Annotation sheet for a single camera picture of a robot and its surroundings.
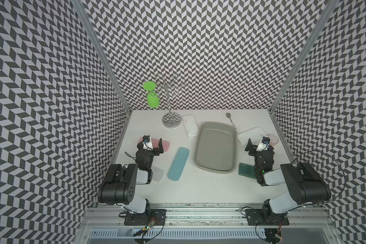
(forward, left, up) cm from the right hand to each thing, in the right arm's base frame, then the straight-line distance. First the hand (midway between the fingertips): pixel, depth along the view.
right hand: (256, 142), depth 90 cm
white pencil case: (+18, +39, -6) cm, 44 cm away
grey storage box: (0, +24, -6) cm, 25 cm away
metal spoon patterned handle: (+29, +10, -8) cm, 32 cm away
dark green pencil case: (-14, +7, -10) cm, 18 cm away
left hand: (+2, +62, +2) cm, 62 cm away
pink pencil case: (-5, +59, +8) cm, 60 cm away
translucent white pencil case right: (+8, -3, -4) cm, 9 cm away
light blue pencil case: (-14, +49, -7) cm, 51 cm away
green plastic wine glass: (+26, +64, +13) cm, 71 cm away
